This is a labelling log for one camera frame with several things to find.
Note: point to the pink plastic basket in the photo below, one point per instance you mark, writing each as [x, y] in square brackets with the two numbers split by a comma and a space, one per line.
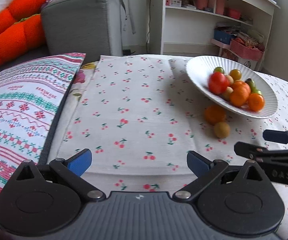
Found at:
[246, 50]

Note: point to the red tomato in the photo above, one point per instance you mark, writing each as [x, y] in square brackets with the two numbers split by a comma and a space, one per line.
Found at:
[218, 83]

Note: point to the light green tomato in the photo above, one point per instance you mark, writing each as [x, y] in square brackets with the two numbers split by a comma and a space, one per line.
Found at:
[250, 83]

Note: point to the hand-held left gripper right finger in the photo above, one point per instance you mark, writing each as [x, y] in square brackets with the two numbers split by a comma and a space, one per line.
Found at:
[198, 162]

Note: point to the small mandarin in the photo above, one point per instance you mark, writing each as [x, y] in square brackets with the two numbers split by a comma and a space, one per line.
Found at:
[255, 101]

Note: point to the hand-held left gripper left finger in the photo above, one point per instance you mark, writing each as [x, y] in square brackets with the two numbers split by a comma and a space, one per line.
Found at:
[80, 161]

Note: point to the grey sofa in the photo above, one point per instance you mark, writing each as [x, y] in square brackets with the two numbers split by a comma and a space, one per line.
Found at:
[84, 22]

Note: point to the oval orange tomato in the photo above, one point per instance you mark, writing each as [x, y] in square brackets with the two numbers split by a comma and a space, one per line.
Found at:
[242, 83]

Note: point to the large mandarin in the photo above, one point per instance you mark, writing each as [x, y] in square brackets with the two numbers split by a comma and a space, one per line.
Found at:
[239, 97]

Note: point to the white pink storage box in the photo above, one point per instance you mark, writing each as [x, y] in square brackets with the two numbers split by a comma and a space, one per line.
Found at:
[238, 61]

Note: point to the orange plush pillow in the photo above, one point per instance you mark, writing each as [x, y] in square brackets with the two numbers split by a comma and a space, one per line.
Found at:
[16, 40]
[19, 7]

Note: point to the amber tomato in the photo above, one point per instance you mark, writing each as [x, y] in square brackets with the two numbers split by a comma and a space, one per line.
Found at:
[235, 74]

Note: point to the orange-red tomato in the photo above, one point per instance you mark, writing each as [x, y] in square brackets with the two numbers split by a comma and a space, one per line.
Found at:
[214, 115]

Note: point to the blue box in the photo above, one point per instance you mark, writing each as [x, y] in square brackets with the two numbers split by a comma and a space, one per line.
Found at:
[222, 36]

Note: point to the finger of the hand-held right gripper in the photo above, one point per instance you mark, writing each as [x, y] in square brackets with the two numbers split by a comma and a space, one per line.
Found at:
[248, 150]
[275, 135]

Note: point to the small pink box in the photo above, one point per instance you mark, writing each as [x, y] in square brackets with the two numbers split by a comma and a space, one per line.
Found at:
[169, 0]

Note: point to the white bookshelf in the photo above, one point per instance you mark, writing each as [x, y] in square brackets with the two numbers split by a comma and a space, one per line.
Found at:
[164, 17]

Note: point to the white ribbed plate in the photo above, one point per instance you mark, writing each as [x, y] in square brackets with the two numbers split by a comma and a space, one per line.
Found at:
[198, 67]

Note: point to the floral tablecloth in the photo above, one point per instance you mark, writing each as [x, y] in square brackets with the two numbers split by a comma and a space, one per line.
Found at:
[82, 77]

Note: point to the dark green tomato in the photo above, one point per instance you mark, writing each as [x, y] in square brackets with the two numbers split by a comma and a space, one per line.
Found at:
[218, 70]

